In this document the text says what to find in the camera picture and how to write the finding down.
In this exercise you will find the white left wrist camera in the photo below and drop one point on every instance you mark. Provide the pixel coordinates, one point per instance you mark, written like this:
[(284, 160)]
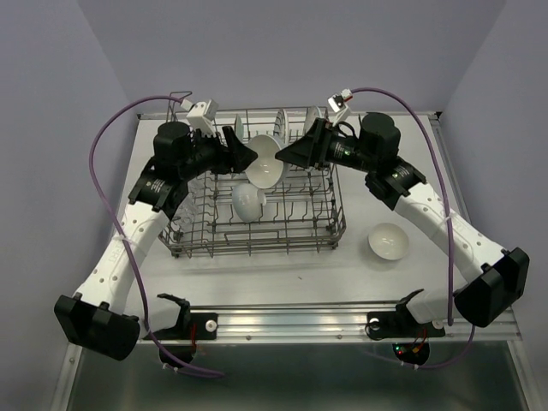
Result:
[(201, 115)]

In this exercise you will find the aluminium mounting rail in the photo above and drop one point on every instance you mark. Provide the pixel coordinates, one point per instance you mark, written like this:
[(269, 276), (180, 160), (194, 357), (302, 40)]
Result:
[(323, 324)]

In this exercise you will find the clear faceted glass near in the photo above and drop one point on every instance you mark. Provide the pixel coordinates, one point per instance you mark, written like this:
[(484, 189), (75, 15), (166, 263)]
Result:
[(186, 212)]

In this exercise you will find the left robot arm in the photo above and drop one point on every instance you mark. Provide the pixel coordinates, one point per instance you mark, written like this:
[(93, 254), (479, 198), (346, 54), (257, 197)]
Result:
[(93, 317)]

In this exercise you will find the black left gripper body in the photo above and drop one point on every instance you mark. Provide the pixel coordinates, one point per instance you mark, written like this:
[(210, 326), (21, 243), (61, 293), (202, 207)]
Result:
[(211, 154)]

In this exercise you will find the white blue striped plate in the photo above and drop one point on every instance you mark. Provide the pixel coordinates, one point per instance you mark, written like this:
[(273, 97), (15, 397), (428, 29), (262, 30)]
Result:
[(280, 124)]

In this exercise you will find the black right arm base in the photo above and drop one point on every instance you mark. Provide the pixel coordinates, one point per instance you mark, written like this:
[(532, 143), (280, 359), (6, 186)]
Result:
[(412, 348)]

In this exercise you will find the teal floral plate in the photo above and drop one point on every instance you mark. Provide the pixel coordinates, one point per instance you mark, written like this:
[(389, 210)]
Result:
[(239, 128)]

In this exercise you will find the grey wire dish rack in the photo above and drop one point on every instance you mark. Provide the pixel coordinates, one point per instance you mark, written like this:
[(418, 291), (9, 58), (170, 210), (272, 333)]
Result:
[(302, 212)]

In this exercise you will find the white strawberry plate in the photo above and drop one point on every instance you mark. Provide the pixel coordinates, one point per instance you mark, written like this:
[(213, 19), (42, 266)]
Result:
[(312, 113)]

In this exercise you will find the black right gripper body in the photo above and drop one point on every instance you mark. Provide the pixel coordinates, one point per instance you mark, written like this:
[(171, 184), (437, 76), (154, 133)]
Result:
[(326, 145)]

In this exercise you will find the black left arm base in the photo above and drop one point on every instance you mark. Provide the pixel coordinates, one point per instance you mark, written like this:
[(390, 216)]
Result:
[(179, 329)]

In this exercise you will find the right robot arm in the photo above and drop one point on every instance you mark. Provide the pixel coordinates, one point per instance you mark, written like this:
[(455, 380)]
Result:
[(495, 276)]

